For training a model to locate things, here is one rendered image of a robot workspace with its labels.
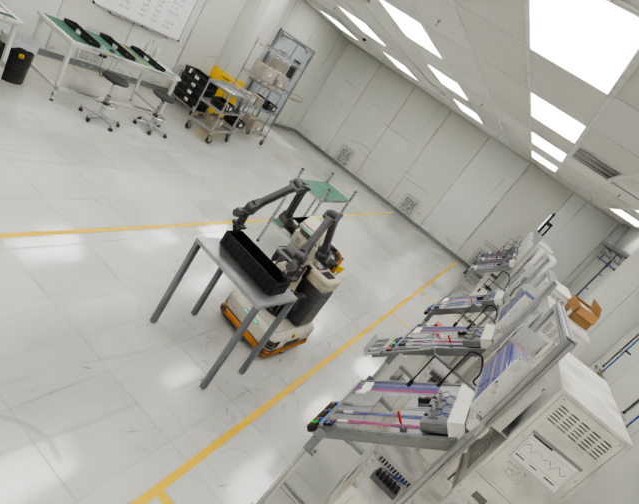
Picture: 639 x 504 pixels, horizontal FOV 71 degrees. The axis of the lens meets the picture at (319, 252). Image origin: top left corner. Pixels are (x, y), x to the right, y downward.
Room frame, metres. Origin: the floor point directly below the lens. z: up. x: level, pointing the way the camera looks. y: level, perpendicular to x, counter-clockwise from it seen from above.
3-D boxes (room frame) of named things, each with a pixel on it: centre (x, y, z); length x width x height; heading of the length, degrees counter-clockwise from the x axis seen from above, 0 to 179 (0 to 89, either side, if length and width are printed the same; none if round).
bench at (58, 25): (6.00, 3.86, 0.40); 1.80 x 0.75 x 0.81; 163
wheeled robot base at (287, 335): (3.55, 0.03, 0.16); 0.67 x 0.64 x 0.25; 156
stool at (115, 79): (5.42, 3.32, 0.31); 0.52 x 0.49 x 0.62; 163
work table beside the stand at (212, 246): (2.84, 0.34, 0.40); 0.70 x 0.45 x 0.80; 66
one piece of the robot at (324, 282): (3.63, -0.01, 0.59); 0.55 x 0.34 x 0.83; 66
